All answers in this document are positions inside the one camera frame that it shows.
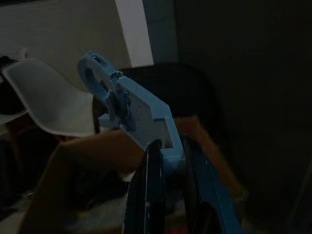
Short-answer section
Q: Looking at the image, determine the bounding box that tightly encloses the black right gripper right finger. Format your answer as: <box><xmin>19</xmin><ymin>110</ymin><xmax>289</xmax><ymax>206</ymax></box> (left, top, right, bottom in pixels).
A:
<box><xmin>181</xmin><ymin>135</ymin><xmax>244</xmax><ymax>234</ymax></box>

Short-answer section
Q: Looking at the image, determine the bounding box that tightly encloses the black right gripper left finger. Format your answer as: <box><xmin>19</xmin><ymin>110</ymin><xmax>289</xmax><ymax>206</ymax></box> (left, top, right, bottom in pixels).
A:
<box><xmin>126</xmin><ymin>140</ymin><xmax>167</xmax><ymax>234</ymax></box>

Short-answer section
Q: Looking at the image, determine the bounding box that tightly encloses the light blue plastic part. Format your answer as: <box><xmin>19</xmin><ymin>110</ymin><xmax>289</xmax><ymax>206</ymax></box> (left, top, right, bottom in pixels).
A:
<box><xmin>77</xmin><ymin>50</ymin><xmax>183</xmax><ymax>171</ymax></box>

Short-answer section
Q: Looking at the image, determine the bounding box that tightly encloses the brown cardboard box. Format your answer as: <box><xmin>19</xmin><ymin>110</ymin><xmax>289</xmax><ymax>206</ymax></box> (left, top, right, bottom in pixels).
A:
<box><xmin>26</xmin><ymin>131</ymin><xmax>147</xmax><ymax>234</ymax></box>

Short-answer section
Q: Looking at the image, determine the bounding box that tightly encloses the black chair with wooden legs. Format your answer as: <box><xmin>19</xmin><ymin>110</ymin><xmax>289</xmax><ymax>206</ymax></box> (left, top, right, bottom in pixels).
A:
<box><xmin>119</xmin><ymin>62</ymin><xmax>247</xmax><ymax>203</ymax></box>

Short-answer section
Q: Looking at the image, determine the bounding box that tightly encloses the white plastic chair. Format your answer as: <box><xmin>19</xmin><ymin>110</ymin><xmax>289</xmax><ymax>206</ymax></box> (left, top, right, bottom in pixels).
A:
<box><xmin>0</xmin><ymin>48</ymin><xmax>96</xmax><ymax>136</ymax></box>

